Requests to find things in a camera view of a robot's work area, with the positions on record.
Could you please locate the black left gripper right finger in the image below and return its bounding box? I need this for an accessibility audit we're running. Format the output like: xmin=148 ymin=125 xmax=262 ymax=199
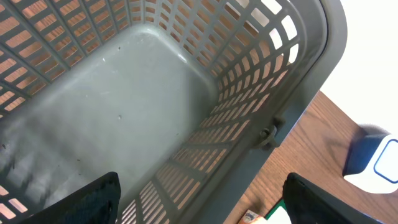
xmin=282 ymin=172 xmax=380 ymax=224

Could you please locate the grey plastic basket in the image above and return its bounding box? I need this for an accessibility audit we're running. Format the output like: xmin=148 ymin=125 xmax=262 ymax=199
xmin=1 ymin=0 xmax=347 ymax=223

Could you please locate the green wipes package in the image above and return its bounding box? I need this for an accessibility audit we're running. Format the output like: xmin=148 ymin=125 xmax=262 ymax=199
xmin=265 ymin=199 xmax=292 ymax=224

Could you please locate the white barcode scanner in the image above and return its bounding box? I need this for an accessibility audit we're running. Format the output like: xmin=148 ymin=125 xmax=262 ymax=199
xmin=343 ymin=134 xmax=397 ymax=194

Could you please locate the orange small box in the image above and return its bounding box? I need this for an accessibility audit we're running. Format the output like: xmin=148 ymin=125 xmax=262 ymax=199
xmin=238 ymin=210 xmax=267 ymax=224

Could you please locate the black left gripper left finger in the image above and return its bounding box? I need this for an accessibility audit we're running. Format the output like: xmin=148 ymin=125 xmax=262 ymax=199
xmin=21 ymin=172 xmax=121 ymax=224

